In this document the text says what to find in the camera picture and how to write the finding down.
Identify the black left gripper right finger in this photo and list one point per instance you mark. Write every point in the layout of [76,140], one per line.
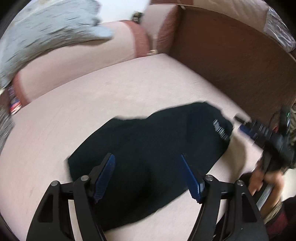
[228,211]

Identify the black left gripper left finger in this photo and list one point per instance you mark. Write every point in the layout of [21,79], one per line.
[52,219]

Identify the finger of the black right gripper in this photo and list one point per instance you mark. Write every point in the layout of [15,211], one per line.
[250,130]
[241,120]

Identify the black pants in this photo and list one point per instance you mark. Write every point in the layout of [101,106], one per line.
[146,175]

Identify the person's right hand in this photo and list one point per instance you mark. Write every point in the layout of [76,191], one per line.
[274,178]

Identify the houndstooth checked garment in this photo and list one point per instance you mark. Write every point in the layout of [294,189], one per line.
[6,126]

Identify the red white blue packet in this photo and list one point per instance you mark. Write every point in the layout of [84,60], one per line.
[15,104]

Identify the pink brown side cushion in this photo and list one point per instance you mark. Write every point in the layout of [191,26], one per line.
[160,22]

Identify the pink bolster cushion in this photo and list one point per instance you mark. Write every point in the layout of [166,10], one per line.
[59,66]

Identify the grey quilted pillow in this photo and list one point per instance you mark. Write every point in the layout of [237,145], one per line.
[46,25]

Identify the brown wooden bed frame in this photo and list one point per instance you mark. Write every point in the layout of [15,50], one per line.
[245,64]

